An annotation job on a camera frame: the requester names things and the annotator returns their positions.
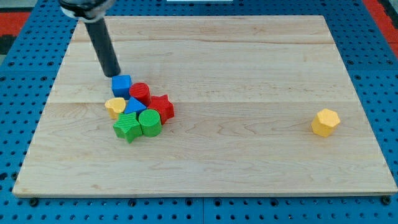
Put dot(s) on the red cylinder block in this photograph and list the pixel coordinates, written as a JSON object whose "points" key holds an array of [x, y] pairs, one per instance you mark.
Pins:
{"points": [[141, 92]]}

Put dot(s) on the yellow heart block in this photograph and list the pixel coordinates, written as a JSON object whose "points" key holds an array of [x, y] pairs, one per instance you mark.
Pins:
{"points": [[115, 107]]}

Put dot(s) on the red star block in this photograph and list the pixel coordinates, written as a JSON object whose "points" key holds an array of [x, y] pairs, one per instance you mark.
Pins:
{"points": [[163, 106]]}

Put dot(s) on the wooden board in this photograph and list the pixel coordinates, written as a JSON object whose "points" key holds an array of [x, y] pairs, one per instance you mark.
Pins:
{"points": [[245, 91]]}

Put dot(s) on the blue triangle block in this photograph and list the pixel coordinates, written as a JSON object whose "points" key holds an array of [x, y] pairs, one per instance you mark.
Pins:
{"points": [[134, 106]]}

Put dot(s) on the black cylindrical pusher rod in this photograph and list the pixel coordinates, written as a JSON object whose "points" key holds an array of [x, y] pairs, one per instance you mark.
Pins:
{"points": [[103, 47]]}

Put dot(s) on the blue cube block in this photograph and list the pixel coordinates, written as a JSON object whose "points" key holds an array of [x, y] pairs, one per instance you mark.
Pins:
{"points": [[120, 86]]}

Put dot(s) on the green star block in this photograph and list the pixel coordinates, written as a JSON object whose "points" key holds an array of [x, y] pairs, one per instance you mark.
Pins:
{"points": [[127, 127]]}

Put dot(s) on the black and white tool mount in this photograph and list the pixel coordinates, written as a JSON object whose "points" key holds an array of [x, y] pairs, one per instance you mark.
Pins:
{"points": [[89, 11]]}

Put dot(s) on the green cylinder block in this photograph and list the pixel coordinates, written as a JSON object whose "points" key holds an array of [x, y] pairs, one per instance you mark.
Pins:
{"points": [[150, 122]]}

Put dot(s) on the yellow hexagon block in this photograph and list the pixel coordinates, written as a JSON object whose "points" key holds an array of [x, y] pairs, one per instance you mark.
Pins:
{"points": [[325, 122]]}

